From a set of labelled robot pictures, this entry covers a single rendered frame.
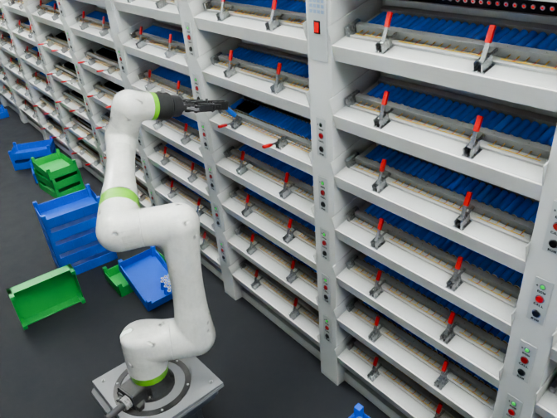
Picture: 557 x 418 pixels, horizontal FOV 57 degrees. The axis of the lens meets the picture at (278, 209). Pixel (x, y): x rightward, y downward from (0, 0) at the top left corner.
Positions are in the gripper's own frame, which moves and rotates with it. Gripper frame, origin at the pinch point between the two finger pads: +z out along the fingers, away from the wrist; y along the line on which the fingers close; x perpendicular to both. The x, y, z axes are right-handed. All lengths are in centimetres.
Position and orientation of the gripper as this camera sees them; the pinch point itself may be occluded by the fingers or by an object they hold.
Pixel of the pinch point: (218, 104)
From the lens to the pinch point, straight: 194.5
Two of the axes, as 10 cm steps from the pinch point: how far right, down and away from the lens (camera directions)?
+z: 7.6, -1.4, 6.4
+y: -6.4, -3.5, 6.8
